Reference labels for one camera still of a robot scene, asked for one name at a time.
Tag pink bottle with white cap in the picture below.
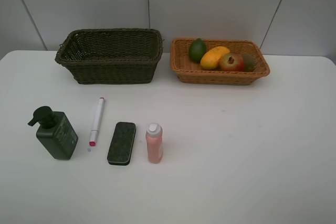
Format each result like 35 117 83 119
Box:
145 123 163 164

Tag orange wicker basket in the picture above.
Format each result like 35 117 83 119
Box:
170 38 270 86

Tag black whiteboard eraser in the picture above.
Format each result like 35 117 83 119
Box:
107 122 137 166

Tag red pomegranate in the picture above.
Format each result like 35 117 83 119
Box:
219 52 245 72

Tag white marker with red caps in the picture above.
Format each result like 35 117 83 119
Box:
89 97 105 147

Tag dark green pump bottle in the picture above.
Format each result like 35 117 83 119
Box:
28 106 78 160

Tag green lime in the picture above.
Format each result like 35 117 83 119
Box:
188 38 206 63

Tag brown kiwi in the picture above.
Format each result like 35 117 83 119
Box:
241 53 256 72

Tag yellow mango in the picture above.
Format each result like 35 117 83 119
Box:
200 46 230 70

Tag dark brown wicker basket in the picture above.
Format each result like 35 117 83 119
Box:
55 28 163 84

